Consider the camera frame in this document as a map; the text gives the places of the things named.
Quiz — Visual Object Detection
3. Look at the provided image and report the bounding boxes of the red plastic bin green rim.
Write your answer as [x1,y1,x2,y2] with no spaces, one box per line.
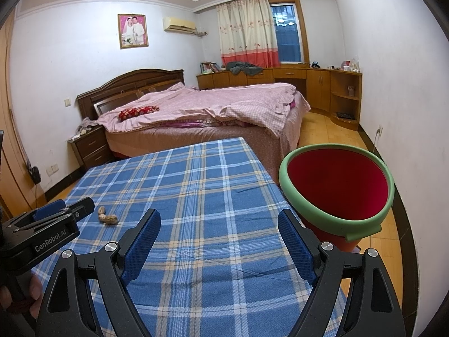
[279,144,396,252]

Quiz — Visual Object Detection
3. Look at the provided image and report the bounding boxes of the grey clothes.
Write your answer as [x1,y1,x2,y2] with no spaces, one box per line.
[224,61,264,76]

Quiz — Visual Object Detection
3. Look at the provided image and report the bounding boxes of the red floral pillow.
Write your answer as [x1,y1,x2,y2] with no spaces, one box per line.
[118,105,160,121]

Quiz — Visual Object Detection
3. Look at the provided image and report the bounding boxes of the wooden wardrobe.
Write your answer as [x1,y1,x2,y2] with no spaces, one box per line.
[0,17,32,218]

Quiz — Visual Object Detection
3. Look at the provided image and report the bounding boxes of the light wooden cabinet unit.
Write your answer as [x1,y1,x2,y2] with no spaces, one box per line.
[196,67,363,130]

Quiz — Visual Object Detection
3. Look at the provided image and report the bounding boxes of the person's left hand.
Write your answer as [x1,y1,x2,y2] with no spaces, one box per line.
[0,273,44,312]

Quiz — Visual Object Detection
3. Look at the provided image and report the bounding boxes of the cream and red curtain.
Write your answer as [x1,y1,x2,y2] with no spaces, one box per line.
[216,0,281,68]

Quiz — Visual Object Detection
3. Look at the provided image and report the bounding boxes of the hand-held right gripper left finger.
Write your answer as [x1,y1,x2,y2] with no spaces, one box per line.
[35,208,162,337]

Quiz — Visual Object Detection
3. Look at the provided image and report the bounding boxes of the white and red jars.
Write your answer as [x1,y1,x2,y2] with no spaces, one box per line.
[338,56,362,74]

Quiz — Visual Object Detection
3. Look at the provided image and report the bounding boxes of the blue plaid tablecloth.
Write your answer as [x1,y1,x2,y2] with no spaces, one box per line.
[30,137,351,337]

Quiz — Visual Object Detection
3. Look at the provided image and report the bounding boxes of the dark wooden bed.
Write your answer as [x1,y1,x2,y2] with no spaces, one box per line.
[76,69,312,179]

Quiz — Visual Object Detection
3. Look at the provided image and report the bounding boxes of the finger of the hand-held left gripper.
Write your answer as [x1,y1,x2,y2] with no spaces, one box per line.
[33,199,67,220]
[7,197,96,234]

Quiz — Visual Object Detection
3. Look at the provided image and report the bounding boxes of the framed wedding photo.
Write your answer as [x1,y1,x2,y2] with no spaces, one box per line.
[117,14,149,49]

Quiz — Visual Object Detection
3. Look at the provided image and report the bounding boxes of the wooden framed window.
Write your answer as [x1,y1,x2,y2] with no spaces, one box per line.
[268,2,310,64]

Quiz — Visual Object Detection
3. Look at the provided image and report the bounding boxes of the wall air conditioner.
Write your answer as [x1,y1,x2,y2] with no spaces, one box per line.
[162,16,196,34]

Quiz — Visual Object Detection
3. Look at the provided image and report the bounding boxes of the pink quilt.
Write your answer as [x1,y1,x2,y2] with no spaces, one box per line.
[96,82,299,136]

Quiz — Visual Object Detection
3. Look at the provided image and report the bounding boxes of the thin dark cable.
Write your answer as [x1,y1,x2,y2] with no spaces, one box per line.
[33,183,48,211]

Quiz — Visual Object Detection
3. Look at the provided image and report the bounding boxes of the dark wooden nightstand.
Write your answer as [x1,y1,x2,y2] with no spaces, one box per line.
[68,125,113,171]

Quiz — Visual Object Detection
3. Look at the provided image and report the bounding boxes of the clutter pile on nightstand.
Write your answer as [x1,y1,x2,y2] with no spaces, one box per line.
[72,117,102,137]

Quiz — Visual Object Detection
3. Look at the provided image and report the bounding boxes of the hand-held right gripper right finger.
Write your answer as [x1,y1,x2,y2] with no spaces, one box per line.
[278,209,407,337]

